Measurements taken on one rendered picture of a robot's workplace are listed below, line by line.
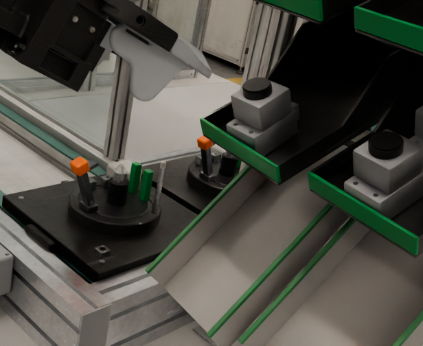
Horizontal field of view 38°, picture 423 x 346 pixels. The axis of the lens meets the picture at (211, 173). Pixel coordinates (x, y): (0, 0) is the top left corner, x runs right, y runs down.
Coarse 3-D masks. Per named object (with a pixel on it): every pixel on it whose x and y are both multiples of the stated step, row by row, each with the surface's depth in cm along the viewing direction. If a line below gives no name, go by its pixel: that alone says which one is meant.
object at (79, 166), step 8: (80, 160) 86; (72, 168) 86; (80, 168) 85; (88, 168) 86; (80, 176) 86; (88, 176) 87; (80, 184) 88; (88, 184) 88; (80, 192) 89; (88, 192) 89; (88, 200) 89
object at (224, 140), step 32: (320, 32) 74; (352, 32) 78; (288, 64) 73; (320, 64) 77; (352, 64) 77; (384, 64) 63; (416, 64) 67; (320, 96) 72; (352, 96) 71; (384, 96) 66; (224, 128) 70; (320, 128) 68; (352, 128) 65; (256, 160) 63; (288, 160) 61
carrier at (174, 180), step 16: (176, 160) 119; (192, 160) 121; (224, 160) 111; (176, 176) 112; (192, 176) 110; (208, 176) 108; (224, 176) 111; (176, 192) 106; (192, 192) 108; (208, 192) 108; (192, 208) 103
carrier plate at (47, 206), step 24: (24, 192) 96; (48, 192) 97; (24, 216) 90; (48, 216) 91; (168, 216) 98; (192, 216) 99; (72, 240) 86; (96, 240) 87; (120, 240) 88; (144, 240) 90; (168, 240) 91; (72, 264) 84; (96, 264) 82; (120, 264) 83
